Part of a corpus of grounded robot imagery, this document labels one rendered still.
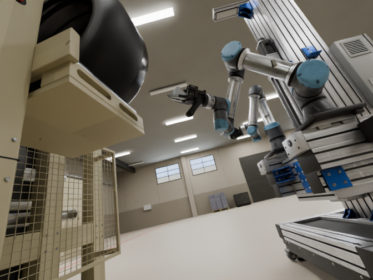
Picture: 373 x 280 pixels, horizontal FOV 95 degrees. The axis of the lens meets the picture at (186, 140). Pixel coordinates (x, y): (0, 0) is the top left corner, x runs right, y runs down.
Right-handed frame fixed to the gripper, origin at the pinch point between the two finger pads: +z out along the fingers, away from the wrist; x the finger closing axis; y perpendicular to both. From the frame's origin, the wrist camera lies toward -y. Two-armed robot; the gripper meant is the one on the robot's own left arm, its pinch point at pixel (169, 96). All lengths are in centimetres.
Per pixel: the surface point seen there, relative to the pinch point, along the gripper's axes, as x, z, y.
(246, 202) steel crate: -699, -733, -238
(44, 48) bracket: 24.9, 42.5, -4.8
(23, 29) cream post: 24, 48, -1
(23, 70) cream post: 27, 45, -13
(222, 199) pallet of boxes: -800, -641, -236
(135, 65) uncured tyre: 10.0, 18.3, 5.5
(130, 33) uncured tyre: 14.2, 21.7, 15.4
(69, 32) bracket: 29.0, 36.8, -1.1
